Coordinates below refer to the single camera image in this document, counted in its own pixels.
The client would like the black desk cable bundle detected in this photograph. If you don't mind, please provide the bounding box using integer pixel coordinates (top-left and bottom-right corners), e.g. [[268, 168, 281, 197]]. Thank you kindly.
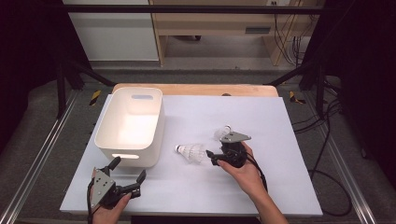
[[273, 12, 311, 67]]

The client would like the light wooden desk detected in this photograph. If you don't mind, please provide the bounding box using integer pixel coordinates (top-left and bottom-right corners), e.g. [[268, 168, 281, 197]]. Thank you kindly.
[[148, 0, 316, 67]]

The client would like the black horizontal frame bar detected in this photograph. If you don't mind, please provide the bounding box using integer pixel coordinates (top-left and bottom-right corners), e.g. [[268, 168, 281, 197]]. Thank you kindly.
[[62, 4, 326, 15]]

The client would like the black floor cable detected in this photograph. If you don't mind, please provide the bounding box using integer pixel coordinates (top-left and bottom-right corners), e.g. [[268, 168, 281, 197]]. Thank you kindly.
[[292, 80, 354, 217]]

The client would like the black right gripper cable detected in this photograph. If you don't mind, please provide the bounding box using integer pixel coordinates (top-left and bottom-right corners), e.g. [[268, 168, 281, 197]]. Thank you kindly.
[[244, 152, 269, 193]]

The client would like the person's left hand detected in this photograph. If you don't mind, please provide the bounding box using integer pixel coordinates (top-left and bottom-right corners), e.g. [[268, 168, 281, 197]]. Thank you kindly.
[[92, 192, 134, 224]]

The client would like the white cabinet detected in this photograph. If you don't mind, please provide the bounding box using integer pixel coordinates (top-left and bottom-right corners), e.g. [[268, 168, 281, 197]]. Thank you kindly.
[[63, 0, 160, 63]]

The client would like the yellow black floor tape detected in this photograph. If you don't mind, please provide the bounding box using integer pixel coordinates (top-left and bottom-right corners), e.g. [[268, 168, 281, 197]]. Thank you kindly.
[[289, 91, 307, 105], [89, 89, 103, 106]]

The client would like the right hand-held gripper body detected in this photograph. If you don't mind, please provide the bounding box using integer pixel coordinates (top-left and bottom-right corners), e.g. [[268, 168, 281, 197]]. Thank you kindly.
[[218, 130, 252, 169]]

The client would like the person's right hand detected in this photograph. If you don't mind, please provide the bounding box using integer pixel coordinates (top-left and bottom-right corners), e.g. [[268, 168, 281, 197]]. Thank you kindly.
[[216, 141, 269, 198]]

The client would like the white shuttlecock with blue band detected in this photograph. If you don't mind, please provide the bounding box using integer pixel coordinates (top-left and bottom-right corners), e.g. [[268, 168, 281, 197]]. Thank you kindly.
[[213, 124, 233, 143], [174, 143, 207, 164]]

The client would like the black metal stand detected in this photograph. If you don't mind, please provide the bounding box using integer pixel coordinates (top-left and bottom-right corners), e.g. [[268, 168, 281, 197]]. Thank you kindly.
[[264, 59, 328, 119], [55, 55, 117, 119]]

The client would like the white table cover sheet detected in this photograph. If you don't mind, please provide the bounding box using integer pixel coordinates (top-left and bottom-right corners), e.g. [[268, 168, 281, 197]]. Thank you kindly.
[[59, 94, 324, 217]]

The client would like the wooden table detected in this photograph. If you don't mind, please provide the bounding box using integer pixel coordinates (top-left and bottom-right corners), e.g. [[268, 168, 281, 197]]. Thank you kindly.
[[111, 82, 279, 98]]

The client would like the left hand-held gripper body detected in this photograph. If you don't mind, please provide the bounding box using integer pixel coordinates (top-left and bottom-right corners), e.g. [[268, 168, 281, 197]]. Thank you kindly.
[[90, 167, 142, 210]]

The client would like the white plastic storage bin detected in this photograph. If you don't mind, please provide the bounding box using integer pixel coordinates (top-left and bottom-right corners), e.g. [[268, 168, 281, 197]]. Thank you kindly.
[[93, 87, 166, 169]]

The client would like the aluminium floor rail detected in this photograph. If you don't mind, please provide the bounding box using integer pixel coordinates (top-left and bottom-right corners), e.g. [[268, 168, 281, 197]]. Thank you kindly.
[[0, 90, 79, 224], [302, 90, 379, 224]]

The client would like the black curtain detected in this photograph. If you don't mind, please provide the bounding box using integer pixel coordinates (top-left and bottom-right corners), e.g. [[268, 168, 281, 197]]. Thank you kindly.
[[0, 0, 92, 150], [303, 0, 396, 178]]

